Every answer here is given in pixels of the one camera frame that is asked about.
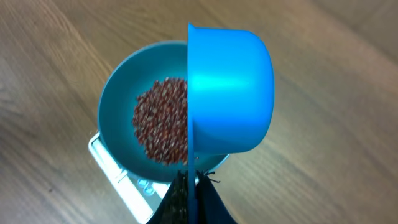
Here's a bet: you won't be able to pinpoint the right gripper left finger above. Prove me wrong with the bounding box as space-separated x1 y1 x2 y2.
147 171 188 224

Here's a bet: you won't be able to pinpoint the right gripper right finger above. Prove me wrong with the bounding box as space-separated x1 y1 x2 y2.
196 171 237 224

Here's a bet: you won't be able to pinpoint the blue metal bowl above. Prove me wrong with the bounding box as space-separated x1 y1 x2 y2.
97 40 231 183

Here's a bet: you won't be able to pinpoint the blue plastic measuring scoop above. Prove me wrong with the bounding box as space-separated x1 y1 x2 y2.
187 24 274 223

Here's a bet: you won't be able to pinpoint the white digital kitchen scale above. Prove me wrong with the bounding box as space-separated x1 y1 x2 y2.
88 132 170 223

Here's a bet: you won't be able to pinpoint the red beans in bowl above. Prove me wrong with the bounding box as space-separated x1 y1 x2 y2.
132 77 188 165

